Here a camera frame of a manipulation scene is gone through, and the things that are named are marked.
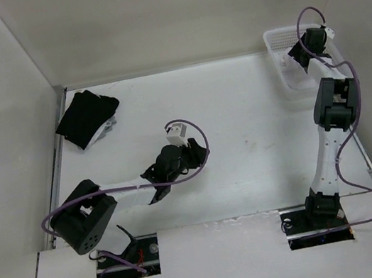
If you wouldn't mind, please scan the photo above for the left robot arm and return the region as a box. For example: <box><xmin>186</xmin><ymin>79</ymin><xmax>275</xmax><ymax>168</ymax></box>
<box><xmin>50</xmin><ymin>138</ymin><xmax>209</xmax><ymax>274</ymax></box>

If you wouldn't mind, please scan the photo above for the white plastic basket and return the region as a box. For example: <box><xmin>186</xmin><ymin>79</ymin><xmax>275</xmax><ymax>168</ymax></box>
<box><xmin>263</xmin><ymin>23</ymin><xmax>344</xmax><ymax>101</ymax></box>

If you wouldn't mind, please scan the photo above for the right metal table rail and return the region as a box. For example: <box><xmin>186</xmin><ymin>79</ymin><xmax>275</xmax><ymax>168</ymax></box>
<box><xmin>352</xmin><ymin>133</ymin><xmax>372</xmax><ymax>180</ymax></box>

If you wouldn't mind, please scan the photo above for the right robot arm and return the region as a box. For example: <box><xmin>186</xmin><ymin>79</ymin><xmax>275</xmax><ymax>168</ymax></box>
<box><xmin>288</xmin><ymin>26</ymin><xmax>360</xmax><ymax>228</ymax></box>

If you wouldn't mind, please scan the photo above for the folded grey white tank top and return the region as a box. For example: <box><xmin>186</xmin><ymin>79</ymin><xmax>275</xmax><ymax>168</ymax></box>
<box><xmin>86</xmin><ymin>116</ymin><xmax>116</xmax><ymax>149</ymax></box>

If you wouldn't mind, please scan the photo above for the left metal table rail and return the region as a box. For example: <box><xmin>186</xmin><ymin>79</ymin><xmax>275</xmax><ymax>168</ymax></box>
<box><xmin>21</xmin><ymin>83</ymin><xmax>94</xmax><ymax>250</ymax></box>

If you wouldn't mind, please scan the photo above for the metal table rail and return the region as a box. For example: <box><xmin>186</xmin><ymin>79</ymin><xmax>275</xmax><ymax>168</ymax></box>
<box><xmin>352</xmin><ymin>133</ymin><xmax>372</xmax><ymax>180</ymax></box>
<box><xmin>21</xmin><ymin>83</ymin><xmax>94</xmax><ymax>250</ymax></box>

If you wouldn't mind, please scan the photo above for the folded black tank top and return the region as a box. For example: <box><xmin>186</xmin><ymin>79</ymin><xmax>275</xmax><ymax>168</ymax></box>
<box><xmin>56</xmin><ymin>90</ymin><xmax>120</xmax><ymax>150</ymax></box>

